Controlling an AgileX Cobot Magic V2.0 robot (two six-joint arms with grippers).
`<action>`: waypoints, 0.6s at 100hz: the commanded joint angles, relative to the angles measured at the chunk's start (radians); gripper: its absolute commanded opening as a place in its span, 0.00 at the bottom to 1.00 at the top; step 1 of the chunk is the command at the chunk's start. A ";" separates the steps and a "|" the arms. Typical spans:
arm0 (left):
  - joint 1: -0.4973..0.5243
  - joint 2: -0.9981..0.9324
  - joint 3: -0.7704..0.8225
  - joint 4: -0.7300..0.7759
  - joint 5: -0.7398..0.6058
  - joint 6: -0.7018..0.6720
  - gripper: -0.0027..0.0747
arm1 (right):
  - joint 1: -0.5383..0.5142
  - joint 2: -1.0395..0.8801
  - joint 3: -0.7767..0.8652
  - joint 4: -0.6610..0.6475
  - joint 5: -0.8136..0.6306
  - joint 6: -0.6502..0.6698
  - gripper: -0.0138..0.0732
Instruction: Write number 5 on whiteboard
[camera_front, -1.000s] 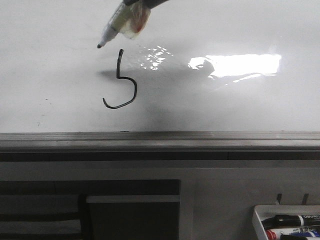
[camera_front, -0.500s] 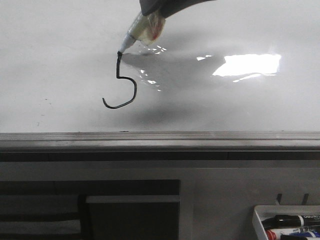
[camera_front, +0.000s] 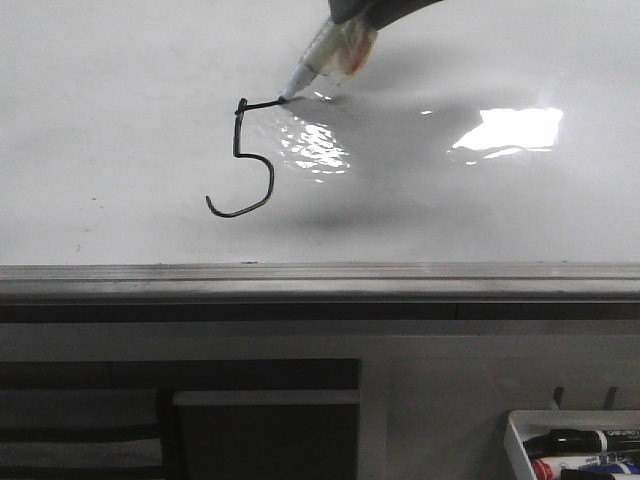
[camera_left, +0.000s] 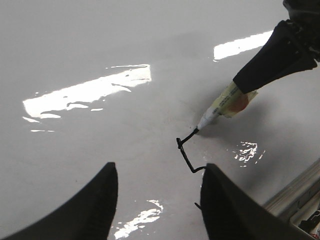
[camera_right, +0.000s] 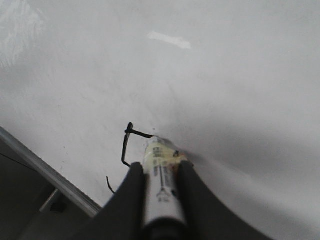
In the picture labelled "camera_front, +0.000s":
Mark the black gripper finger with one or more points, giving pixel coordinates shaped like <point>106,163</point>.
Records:
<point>379,13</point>

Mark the white black-tipped whiteboard marker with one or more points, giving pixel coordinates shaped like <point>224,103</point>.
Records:
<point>337,52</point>

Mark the white whiteboard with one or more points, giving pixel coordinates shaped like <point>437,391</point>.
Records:
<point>477,131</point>

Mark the left black tray hook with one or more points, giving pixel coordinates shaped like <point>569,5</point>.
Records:
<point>556,399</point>

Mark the black tray hook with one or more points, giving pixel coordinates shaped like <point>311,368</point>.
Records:
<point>556,399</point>
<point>609,399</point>

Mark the white marker tray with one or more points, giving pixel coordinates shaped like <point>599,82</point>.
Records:
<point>525,424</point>

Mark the right black tray hook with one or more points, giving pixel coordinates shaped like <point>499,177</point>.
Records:
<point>609,399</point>

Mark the black marker in tray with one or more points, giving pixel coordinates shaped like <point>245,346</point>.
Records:
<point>558,442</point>

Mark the red marker in tray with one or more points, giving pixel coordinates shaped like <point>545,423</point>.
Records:
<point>551,467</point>

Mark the blue marker in tray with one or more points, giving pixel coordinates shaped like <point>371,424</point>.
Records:
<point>616,471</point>

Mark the grey aluminium whiteboard frame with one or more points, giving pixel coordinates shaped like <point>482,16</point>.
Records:
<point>254,291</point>

